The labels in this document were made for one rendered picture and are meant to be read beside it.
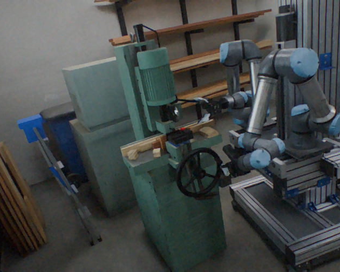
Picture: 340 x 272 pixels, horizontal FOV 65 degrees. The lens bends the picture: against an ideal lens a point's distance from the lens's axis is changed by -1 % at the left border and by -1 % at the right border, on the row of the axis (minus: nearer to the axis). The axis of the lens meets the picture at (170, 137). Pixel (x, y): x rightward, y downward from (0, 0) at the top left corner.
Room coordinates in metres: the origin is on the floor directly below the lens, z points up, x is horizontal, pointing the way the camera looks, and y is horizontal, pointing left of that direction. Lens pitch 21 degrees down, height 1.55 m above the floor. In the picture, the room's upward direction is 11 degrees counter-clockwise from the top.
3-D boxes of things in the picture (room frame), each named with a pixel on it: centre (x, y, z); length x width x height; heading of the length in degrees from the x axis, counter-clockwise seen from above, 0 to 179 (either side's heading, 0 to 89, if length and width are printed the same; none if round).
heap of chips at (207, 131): (1.62, -0.24, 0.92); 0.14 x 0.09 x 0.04; 22
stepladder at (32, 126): (1.92, 0.92, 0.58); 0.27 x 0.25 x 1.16; 118
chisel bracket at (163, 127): (1.63, 0.02, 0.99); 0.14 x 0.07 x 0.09; 22
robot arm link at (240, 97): (1.60, -0.45, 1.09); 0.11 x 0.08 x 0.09; 112
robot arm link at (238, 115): (1.59, -0.46, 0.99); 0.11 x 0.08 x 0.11; 77
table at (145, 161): (1.50, -0.02, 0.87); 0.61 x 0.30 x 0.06; 112
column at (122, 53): (1.87, 0.12, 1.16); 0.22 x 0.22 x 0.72; 22
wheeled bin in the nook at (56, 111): (3.17, 1.17, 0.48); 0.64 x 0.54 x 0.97; 119
